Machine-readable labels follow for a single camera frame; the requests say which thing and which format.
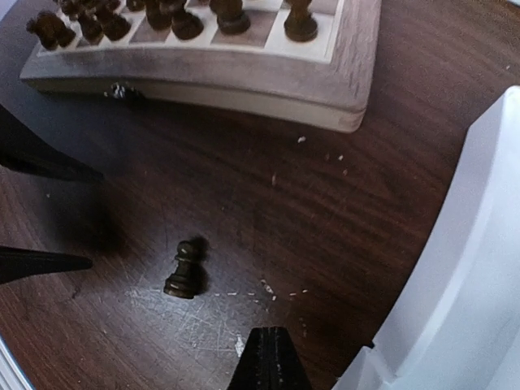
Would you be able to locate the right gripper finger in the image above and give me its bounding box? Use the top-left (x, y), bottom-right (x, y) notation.
top-left (227, 327), bottom-right (311, 390)

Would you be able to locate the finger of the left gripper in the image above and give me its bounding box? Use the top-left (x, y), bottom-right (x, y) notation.
top-left (1, 246), bottom-right (93, 284)
top-left (1, 106), bottom-right (104, 182)

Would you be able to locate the dark chess pawn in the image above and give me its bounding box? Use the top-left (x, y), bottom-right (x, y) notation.
top-left (163, 240), bottom-right (202, 299)
top-left (77, 9), bottom-right (103, 46)

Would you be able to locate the dark chess piece corner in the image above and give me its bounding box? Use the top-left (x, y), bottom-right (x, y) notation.
top-left (26, 11), bottom-right (76, 51)

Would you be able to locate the dark chess piece front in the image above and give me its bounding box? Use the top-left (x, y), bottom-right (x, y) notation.
top-left (56, 0), bottom-right (85, 21)

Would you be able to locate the dark chess piece small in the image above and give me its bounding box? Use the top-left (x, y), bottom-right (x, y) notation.
top-left (125, 0), bottom-right (145, 12)

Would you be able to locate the white foam tray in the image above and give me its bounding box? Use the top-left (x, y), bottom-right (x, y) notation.
top-left (336, 86), bottom-right (519, 389)

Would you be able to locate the dark chess piece new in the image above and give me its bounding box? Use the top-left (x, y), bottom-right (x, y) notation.
top-left (145, 0), bottom-right (171, 31)

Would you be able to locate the dark chess rook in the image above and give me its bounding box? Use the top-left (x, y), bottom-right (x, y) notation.
top-left (209, 0), bottom-right (250, 35)

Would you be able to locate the wooden chess board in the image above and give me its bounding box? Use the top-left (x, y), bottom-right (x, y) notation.
top-left (20, 1), bottom-right (382, 133)

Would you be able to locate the dark chess piece end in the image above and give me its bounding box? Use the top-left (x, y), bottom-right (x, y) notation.
top-left (284, 0), bottom-right (318, 42)

